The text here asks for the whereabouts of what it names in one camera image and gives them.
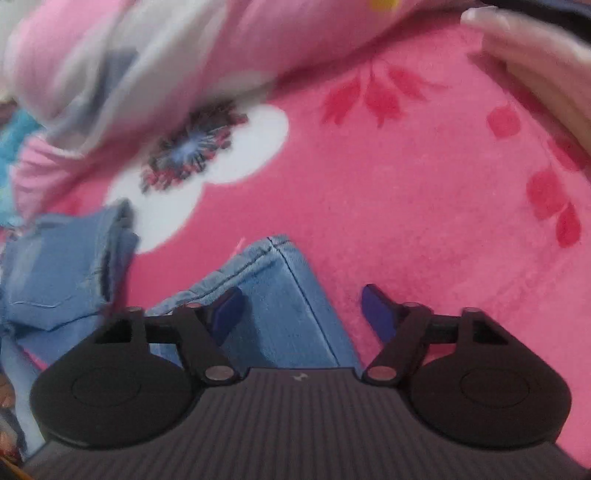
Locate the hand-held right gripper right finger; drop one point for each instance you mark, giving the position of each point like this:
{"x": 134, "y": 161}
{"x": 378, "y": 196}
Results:
{"x": 376, "y": 314}

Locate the teal cloth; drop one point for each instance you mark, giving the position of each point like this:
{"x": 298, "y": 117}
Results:
{"x": 14, "y": 138}

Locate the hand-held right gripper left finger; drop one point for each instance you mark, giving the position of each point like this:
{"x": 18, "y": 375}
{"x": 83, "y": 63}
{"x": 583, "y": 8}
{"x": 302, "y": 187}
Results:
{"x": 228, "y": 313}

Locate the blue denim jeans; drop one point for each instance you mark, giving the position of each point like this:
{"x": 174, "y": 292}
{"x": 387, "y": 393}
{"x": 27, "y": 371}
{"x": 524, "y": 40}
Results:
{"x": 281, "y": 295}

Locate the pink floral bedsheet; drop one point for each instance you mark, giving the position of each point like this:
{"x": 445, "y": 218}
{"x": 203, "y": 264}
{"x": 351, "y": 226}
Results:
{"x": 392, "y": 184}

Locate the light pink floral quilt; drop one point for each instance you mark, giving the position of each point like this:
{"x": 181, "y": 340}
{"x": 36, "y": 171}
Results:
{"x": 152, "y": 50}

